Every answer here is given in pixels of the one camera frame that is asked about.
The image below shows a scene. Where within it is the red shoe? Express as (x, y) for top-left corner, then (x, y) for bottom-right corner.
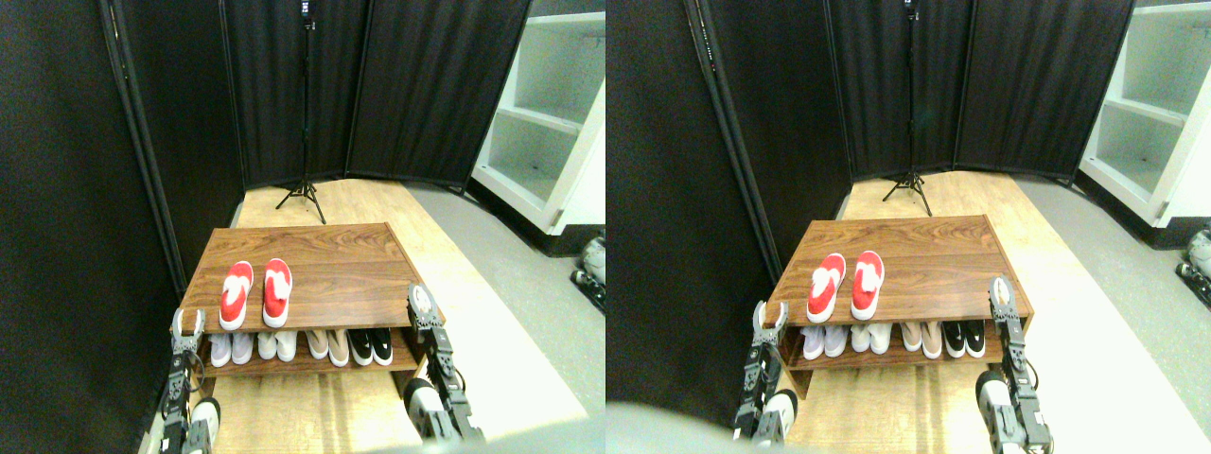
(219, 261), (255, 331)
(851, 251), (886, 322)
(806, 253), (848, 323)
(262, 258), (293, 329)

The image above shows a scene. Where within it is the brown shoe rack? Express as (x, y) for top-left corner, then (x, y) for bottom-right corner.
(764, 214), (1035, 400)
(178, 222), (447, 379)

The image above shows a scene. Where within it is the grey and black device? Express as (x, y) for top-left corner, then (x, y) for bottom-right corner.
(1175, 227), (1211, 311)
(570, 232), (606, 315)

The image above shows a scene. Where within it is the black curtain stand pole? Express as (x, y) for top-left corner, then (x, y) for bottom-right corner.
(98, 0), (187, 296)
(683, 0), (786, 285)

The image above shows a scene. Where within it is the white shelf unit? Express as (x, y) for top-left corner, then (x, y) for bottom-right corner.
(1077, 0), (1211, 228)
(470, 0), (606, 236)

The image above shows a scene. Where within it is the black tripod stand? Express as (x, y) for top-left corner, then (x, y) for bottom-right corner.
(882, 0), (934, 218)
(275, 0), (327, 225)

